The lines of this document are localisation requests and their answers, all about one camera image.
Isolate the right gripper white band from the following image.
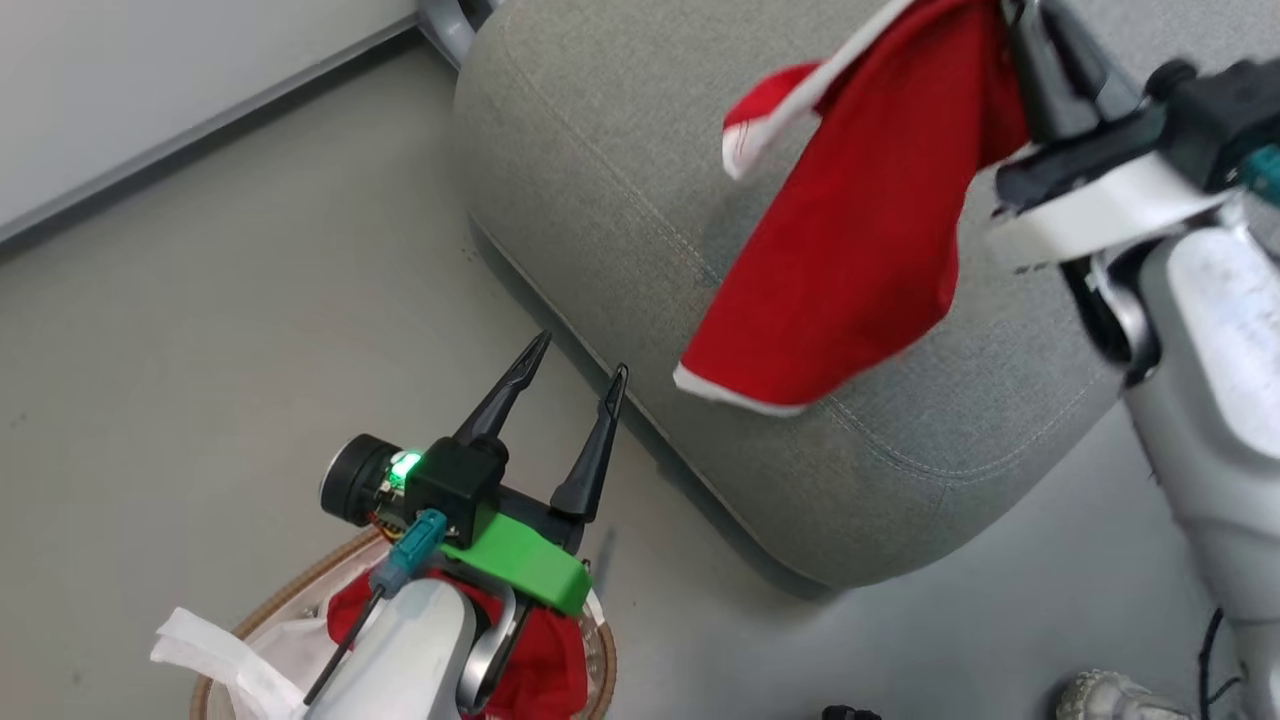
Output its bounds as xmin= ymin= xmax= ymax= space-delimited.
xmin=984 ymin=0 xmax=1241 ymax=273

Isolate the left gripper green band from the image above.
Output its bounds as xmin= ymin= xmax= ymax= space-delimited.
xmin=438 ymin=331 xmax=630 ymax=617

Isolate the red garment with white trim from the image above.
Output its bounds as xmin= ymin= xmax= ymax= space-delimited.
xmin=673 ymin=0 xmax=1032 ymax=418

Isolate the red clothing piece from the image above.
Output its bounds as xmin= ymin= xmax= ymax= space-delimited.
xmin=327 ymin=570 xmax=591 ymax=720

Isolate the grey fabric sofa seat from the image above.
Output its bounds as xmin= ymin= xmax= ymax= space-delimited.
xmin=452 ymin=0 xmax=1280 ymax=593

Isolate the round woven laundry basket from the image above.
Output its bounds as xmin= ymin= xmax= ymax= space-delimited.
xmin=190 ymin=527 xmax=618 ymax=720

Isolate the white cloth piece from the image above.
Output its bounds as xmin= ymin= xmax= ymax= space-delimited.
xmin=150 ymin=607 xmax=333 ymax=720

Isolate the grey sofa leg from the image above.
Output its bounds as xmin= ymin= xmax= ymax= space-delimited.
xmin=418 ymin=0 xmax=501 ymax=69

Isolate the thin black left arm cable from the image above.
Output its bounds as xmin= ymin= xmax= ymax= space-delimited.
xmin=303 ymin=588 xmax=387 ymax=707

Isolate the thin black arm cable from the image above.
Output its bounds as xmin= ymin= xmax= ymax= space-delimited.
xmin=1197 ymin=607 xmax=1243 ymax=720
xmin=303 ymin=588 xmax=387 ymax=707

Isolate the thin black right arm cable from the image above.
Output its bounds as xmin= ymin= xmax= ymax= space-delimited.
xmin=1197 ymin=607 xmax=1243 ymax=720

